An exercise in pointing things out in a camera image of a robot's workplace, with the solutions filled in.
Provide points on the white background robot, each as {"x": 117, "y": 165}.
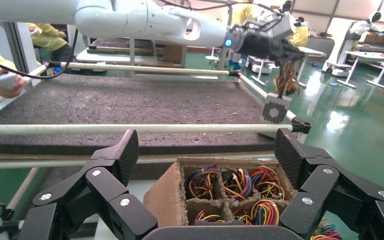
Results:
{"x": 339, "y": 49}
{"x": 258, "y": 65}

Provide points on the white background table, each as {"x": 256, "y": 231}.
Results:
{"x": 361, "y": 55}
{"x": 313, "y": 51}

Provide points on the person yellow coat dark trousers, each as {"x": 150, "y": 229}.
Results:
{"x": 49, "y": 36}

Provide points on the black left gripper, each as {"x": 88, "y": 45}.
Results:
{"x": 261, "y": 44}

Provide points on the brown cardboard compartment box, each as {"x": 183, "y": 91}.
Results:
{"x": 165, "y": 202}

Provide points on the distant person yellow coat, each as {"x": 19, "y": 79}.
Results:
{"x": 245, "y": 13}

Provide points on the dark grey foam table mat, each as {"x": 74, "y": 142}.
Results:
{"x": 112, "y": 106}

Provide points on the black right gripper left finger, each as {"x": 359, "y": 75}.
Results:
{"x": 125, "y": 205}

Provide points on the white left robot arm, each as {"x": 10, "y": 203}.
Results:
{"x": 129, "y": 20}

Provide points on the white handheld remote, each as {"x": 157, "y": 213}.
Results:
{"x": 4, "y": 80}

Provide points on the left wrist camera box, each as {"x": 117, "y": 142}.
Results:
{"x": 278, "y": 28}

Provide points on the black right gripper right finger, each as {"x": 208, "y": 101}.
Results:
{"x": 311, "y": 185}

